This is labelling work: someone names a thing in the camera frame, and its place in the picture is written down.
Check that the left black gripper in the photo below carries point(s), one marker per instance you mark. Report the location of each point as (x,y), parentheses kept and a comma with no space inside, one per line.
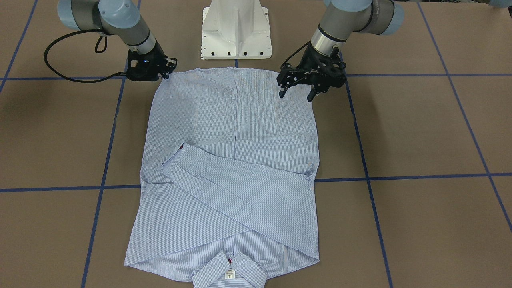
(307,58)

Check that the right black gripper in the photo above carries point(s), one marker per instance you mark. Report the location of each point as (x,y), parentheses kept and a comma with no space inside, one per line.
(158,54)

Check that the light blue striped shirt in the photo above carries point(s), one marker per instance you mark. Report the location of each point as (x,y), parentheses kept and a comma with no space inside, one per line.
(227,180)

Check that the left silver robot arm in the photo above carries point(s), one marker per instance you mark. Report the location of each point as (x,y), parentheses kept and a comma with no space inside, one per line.
(345,17)

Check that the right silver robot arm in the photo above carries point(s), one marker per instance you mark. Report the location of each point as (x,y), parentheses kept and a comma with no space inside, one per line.
(108,17)

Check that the white camera mast pedestal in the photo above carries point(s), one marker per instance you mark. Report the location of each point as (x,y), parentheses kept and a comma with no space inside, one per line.
(236,30)

